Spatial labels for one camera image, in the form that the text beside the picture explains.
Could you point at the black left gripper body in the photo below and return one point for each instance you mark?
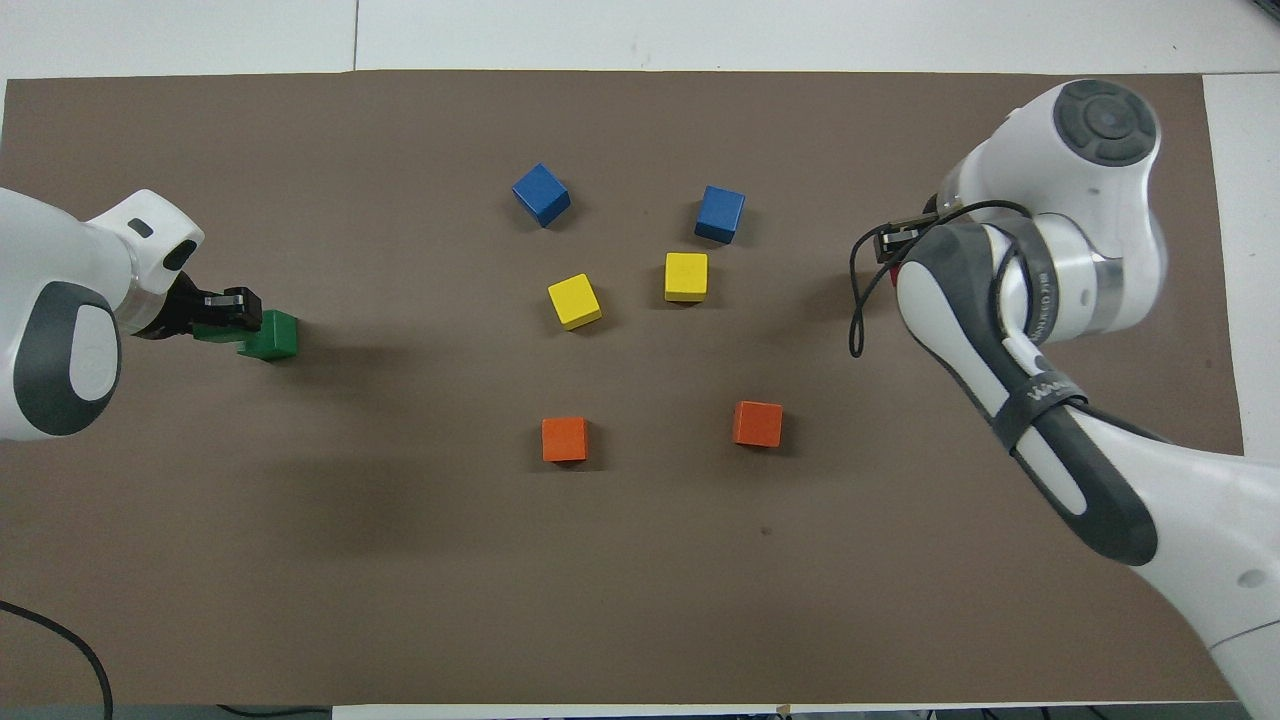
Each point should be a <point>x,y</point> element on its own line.
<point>178,305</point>

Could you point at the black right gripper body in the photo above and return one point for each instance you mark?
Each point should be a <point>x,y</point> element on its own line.
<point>935,215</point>

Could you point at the red wooden cube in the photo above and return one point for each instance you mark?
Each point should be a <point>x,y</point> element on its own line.
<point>896,275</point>

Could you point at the green wooden cube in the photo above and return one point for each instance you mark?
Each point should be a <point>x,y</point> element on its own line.
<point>276,338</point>
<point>212,333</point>

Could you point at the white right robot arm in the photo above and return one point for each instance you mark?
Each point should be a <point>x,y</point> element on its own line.
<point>1100,480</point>

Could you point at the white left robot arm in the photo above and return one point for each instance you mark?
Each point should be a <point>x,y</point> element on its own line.
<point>50,260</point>

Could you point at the blue wooden cube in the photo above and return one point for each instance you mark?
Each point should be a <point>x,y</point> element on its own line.
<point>720,212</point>
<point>541,195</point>

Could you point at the yellow wooden cube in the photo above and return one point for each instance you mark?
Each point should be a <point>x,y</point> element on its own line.
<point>686,275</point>
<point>574,300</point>

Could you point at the orange wooden cube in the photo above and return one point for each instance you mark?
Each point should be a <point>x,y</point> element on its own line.
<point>565,438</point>
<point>757,423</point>

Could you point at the brown table mat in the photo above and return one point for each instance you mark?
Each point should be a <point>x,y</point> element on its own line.
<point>650,560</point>

